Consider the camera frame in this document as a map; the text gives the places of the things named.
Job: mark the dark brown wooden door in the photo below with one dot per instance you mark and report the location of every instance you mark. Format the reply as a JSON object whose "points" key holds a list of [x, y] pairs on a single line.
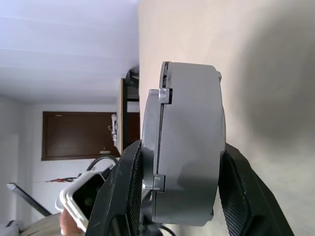
{"points": [[73, 135]]}

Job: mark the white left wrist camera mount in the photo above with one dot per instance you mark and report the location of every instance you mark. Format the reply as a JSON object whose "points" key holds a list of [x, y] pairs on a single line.
{"points": [[66, 196]]}

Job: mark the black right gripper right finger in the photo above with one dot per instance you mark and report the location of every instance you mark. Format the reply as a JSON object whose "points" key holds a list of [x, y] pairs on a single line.
{"points": [[246, 196]]}

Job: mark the dark grey metal bar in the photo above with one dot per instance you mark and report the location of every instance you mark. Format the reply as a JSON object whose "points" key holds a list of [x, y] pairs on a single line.
{"points": [[29, 199]]}

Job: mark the grey motor housing copper windings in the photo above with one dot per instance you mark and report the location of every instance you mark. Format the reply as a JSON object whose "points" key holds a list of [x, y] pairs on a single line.
{"points": [[192, 135]]}

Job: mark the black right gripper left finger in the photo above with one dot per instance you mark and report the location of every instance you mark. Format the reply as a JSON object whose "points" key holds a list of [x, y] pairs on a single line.
{"points": [[115, 196]]}

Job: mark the white wall fixture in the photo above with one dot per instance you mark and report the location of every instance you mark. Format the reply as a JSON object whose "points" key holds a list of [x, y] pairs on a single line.
{"points": [[114, 130]]}

